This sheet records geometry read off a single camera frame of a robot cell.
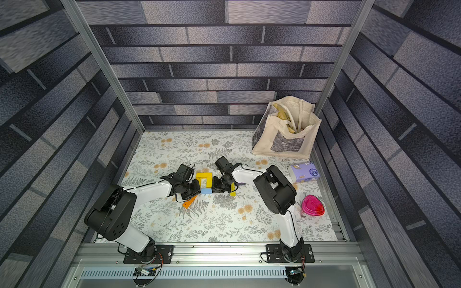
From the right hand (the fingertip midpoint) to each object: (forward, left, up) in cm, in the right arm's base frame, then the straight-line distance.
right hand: (210, 190), depth 93 cm
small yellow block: (+4, +1, +1) cm, 4 cm away
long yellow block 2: (-1, -12, +4) cm, 13 cm away
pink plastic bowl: (-11, -47, +9) cm, 49 cm away
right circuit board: (-35, -38, -4) cm, 52 cm away
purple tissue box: (+9, -49, +6) cm, 51 cm away
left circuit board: (-36, +24, 0) cm, 43 cm away
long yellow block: (+9, +7, +1) cm, 11 cm away
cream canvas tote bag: (+22, -38, +25) cm, 51 cm away
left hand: (-1, +3, +2) cm, 4 cm away
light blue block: (-1, +2, +2) cm, 3 cm away
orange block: (-8, +10, +2) cm, 13 cm away
